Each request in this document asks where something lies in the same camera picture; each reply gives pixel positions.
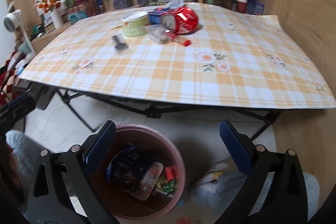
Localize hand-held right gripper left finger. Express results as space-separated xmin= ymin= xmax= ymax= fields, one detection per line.
xmin=26 ymin=120 xmax=117 ymax=224

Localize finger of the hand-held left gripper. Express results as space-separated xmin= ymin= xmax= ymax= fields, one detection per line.
xmin=0 ymin=95 xmax=36 ymax=132

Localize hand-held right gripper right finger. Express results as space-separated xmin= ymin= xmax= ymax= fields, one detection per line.
xmin=219 ymin=119 xmax=309 ymax=224

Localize blue coffee box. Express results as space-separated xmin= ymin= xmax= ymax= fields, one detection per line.
xmin=106 ymin=143 xmax=155 ymax=189

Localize brown plastic bin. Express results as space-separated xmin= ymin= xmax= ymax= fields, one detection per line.
xmin=88 ymin=124 xmax=185 ymax=224

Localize red cigarette box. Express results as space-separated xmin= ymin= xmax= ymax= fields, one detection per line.
xmin=164 ymin=165 xmax=179 ymax=180

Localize green candy wrapper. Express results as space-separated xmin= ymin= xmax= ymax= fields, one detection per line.
xmin=155 ymin=179 xmax=177 ymax=196

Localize small black object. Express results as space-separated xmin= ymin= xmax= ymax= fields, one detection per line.
xmin=112 ymin=34 xmax=128 ymax=52

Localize small red wrapper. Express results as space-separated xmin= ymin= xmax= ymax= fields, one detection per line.
xmin=169 ymin=32 xmax=192 ymax=47

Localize green and white paper bowl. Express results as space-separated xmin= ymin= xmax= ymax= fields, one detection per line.
xmin=121 ymin=11 xmax=150 ymax=39

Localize clear plastic wrapper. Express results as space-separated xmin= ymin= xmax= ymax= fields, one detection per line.
xmin=149 ymin=25 xmax=172 ymax=44

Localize crushed red can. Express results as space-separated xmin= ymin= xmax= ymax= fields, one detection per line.
xmin=160 ymin=7 xmax=199 ymax=35

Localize white plastic wrapper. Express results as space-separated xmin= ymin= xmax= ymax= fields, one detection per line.
xmin=168 ymin=0 xmax=185 ymax=9

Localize red and white checked blanket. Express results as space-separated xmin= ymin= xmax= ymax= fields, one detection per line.
xmin=0 ymin=51 xmax=29 ymax=104

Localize person's left fluffy grey leg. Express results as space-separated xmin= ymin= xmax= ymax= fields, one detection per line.
xmin=5 ymin=130 xmax=36 ymax=161

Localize person's fluffy grey leg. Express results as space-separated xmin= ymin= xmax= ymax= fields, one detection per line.
xmin=191 ymin=156 xmax=321 ymax=224
xmin=5 ymin=130 xmax=36 ymax=161

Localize person's right fluffy grey leg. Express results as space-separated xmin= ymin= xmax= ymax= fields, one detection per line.
xmin=191 ymin=156 xmax=321 ymax=224

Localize small white fan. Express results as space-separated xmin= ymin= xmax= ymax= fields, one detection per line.
xmin=3 ymin=9 xmax=36 ymax=54

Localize orange flowers in white vase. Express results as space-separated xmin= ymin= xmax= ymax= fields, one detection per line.
xmin=34 ymin=0 xmax=65 ymax=29

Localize yellow checked tablecloth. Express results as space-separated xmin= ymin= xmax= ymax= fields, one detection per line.
xmin=18 ymin=2 xmax=336 ymax=109

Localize teal round object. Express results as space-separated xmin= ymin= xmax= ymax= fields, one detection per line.
xmin=70 ymin=11 xmax=88 ymax=22

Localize wicker basket with purple flowers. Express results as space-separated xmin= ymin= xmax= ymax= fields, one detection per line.
xmin=66 ymin=0 xmax=99 ymax=22

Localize small blue box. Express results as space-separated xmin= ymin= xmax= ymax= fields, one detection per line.
xmin=247 ymin=0 xmax=265 ymax=15

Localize blue patterned pack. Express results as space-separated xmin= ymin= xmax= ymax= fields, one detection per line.
xmin=148 ymin=7 xmax=171 ymax=26

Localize red paper cup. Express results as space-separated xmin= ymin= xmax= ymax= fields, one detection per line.
xmin=235 ymin=0 xmax=248 ymax=13

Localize black folding table frame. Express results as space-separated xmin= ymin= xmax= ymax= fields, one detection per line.
xmin=13 ymin=82 xmax=279 ymax=140

